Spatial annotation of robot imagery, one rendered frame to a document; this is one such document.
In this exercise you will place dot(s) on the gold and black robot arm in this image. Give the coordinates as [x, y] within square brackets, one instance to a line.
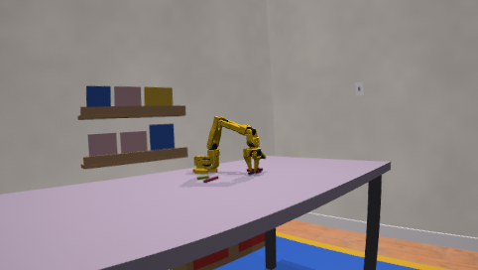
[215, 135]

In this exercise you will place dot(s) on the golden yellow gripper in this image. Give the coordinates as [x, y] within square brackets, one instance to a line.
[254, 153]

